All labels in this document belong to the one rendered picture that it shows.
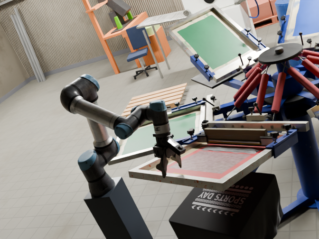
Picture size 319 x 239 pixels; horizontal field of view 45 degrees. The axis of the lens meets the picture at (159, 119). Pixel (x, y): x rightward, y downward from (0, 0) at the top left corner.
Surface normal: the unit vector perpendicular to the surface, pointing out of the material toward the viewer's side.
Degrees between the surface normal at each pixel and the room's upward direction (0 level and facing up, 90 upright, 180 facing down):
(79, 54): 90
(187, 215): 0
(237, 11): 90
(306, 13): 32
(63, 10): 90
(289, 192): 0
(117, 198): 90
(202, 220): 0
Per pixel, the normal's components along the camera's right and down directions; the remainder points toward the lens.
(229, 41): -0.11, -0.58
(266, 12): -0.09, 0.45
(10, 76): 0.88, -0.17
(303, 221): -0.36, -0.85
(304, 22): -0.61, -0.43
